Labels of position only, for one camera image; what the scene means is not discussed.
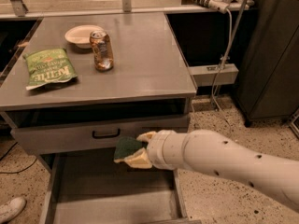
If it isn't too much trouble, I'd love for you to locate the grey open middle drawer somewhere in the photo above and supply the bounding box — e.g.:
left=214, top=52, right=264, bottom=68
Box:
left=39, top=148, right=202, bottom=224

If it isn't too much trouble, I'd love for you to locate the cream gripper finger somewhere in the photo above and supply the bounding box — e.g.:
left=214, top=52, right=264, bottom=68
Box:
left=136, top=131, right=156, bottom=143
left=114, top=147, right=152, bottom=169

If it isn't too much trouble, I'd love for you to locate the black floor cable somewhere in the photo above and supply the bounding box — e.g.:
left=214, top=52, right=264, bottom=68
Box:
left=0, top=141, right=38, bottom=175

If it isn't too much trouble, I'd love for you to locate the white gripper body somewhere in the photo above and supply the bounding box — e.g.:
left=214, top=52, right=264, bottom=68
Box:
left=147, top=130, right=186, bottom=170

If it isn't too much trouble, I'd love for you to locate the green chip bag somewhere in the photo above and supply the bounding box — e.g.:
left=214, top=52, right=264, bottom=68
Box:
left=23, top=49, right=78, bottom=91

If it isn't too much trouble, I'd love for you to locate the white shoe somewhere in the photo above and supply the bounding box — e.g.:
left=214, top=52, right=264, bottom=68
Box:
left=0, top=197, right=26, bottom=224

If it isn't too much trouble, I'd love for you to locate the white cable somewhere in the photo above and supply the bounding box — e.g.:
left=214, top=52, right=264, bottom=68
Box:
left=190, top=7, right=234, bottom=133

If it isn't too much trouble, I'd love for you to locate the black drawer handle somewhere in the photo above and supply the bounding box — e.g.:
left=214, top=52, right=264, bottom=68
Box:
left=92, top=128, right=121, bottom=139

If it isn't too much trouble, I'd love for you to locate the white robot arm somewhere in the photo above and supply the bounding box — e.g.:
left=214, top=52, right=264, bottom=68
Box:
left=114, top=130, right=299, bottom=212

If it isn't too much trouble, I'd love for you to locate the metal rail shelf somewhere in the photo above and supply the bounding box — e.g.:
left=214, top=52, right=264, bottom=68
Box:
left=0, top=0, right=256, bottom=21

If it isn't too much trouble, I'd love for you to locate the grey drawer cabinet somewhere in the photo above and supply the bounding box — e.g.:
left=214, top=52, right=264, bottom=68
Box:
left=0, top=12, right=198, bottom=224

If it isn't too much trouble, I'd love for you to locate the green sponge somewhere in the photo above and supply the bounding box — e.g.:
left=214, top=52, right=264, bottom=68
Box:
left=114, top=136, right=147, bottom=163

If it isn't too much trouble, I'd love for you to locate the grey top drawer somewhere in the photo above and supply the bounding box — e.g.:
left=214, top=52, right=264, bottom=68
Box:
left=12, top=115, right=190, bottom=155

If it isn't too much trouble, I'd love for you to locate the orange soda can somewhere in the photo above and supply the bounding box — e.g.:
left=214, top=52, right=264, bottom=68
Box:
left=90, top=30, right=113, bottom=72

